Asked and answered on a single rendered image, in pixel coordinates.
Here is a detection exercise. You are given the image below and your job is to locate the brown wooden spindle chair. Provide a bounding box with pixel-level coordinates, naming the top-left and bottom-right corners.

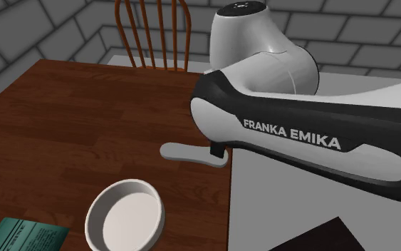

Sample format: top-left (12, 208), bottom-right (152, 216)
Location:
top-left (114, 0), bottom-right (192, 73)

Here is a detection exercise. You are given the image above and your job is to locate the green printed box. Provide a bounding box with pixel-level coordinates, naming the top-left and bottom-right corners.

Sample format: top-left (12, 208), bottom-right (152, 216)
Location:
top-left (0, 217), bottom-right (71, 251)

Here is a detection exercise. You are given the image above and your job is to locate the brown wooden table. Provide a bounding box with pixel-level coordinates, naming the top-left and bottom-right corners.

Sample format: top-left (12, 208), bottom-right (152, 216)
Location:
top-left (0, 58), bottom-right (234, 251)

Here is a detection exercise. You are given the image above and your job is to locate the grey flat paddle-shaped object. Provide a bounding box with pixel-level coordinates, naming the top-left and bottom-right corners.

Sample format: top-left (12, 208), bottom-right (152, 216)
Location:
top-left (159, 141), bottom-right (229, 169)

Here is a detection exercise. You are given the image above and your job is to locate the white round bowl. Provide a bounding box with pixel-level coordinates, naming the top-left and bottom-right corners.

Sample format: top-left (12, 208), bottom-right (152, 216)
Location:
top-left (84, 178), bottom-right (166, 251)

